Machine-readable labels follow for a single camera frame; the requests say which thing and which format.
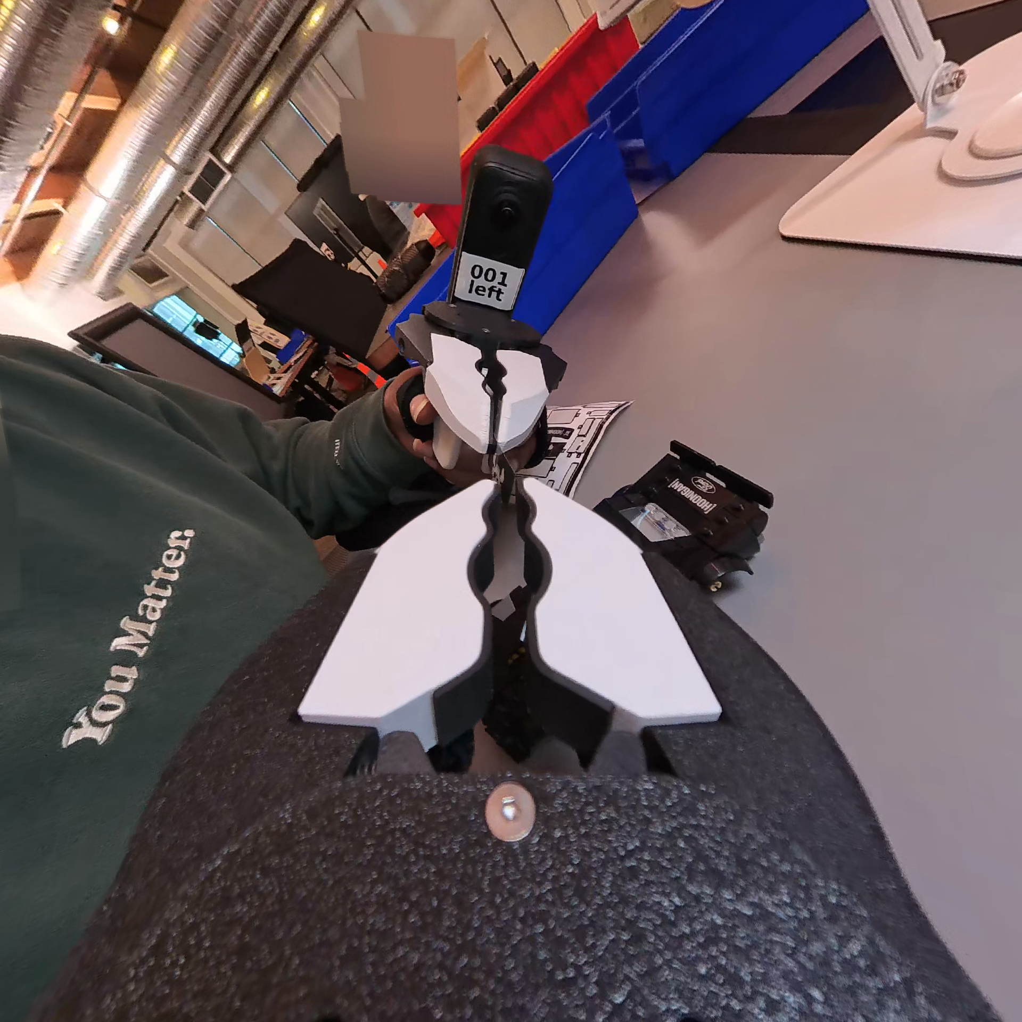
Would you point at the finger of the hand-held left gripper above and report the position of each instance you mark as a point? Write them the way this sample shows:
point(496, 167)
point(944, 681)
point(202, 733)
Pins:
point(524, 408)
point(455, 408)

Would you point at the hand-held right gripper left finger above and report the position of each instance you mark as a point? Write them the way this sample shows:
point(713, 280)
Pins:
point(400, 631)

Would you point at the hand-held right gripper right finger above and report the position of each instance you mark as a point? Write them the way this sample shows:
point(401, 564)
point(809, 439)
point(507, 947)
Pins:
point(631, 631)

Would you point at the sticker sheet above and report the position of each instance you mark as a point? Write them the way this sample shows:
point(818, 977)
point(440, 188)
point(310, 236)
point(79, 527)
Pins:
point(575, 439)

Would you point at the black lego car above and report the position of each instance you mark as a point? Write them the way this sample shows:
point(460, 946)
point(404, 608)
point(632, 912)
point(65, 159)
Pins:
point(687, 511)

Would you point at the person's left hand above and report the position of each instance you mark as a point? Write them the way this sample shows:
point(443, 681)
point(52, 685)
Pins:
point(422, 423)

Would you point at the red storage bin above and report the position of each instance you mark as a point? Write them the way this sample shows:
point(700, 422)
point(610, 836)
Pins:
point(535, 104)

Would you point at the black framed display board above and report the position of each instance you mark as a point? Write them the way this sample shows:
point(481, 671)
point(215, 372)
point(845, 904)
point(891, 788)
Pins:
point(312, 296)
point(176, 360)

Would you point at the white booklet stand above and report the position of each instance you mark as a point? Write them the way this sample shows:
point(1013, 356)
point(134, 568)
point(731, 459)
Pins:
point(926, 160)

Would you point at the silver air duct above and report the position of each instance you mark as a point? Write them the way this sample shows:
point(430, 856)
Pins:
point(176, 112)

